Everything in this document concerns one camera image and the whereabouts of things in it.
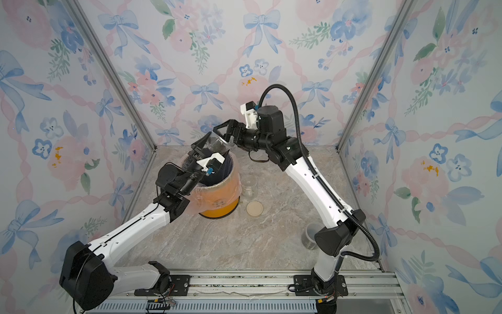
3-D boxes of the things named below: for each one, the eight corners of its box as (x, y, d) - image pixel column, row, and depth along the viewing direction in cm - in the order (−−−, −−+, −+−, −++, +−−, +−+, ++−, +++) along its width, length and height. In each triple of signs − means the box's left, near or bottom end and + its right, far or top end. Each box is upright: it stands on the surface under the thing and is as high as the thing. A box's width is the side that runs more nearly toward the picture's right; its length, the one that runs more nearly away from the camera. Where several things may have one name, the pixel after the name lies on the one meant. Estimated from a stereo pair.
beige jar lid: (246, 216, 94) (246, 214, 93) (247, 203, 99) (246, 201, 97) (263, 216, 94) (263, 214, 93) (262, 203, 99) (262, 201, 97)
